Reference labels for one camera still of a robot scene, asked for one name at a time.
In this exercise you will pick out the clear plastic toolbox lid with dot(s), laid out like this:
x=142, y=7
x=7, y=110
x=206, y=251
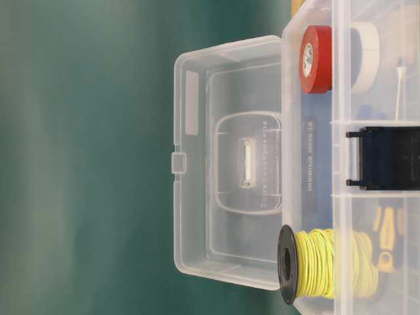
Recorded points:
x=227, y=162

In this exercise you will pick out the clear plastic toolbox body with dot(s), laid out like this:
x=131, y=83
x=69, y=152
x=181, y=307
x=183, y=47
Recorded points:
x=319, y=158

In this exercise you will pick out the blue objects in toolbox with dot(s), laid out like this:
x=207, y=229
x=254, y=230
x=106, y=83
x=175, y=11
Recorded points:
x=367, y=112

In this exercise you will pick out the red electrical tape roll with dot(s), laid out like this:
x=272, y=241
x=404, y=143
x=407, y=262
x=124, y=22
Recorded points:
x=315, y=60

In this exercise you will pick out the white tape roll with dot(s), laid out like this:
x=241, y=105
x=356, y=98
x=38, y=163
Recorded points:
x=365, y=60

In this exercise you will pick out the black toolbox latch handle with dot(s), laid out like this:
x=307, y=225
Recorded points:
x=388, y=158

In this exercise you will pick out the yellow black handled tool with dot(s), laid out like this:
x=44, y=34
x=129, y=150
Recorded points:
x=387, y=239

